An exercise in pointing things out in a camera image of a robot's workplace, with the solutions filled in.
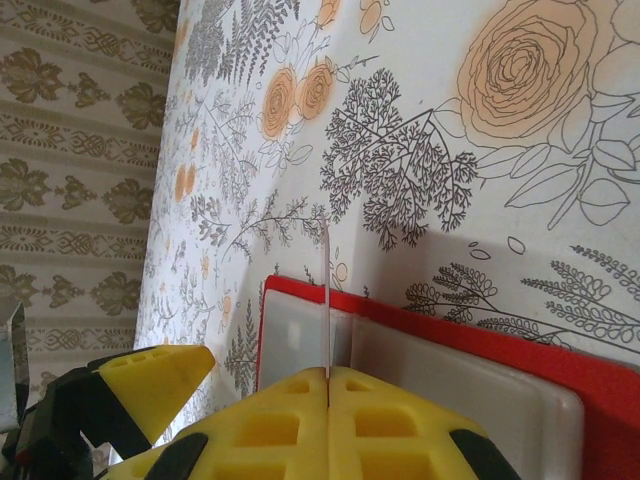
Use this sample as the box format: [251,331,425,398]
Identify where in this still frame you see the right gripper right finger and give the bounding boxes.
[328,367,521,480]

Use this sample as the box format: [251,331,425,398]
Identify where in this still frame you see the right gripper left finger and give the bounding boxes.
[144,367,330,480]

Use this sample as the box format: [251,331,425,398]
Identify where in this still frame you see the red card holder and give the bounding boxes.
[257,273,640,480]

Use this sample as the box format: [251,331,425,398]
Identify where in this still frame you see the red VIP card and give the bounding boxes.
[322,213,331,382]

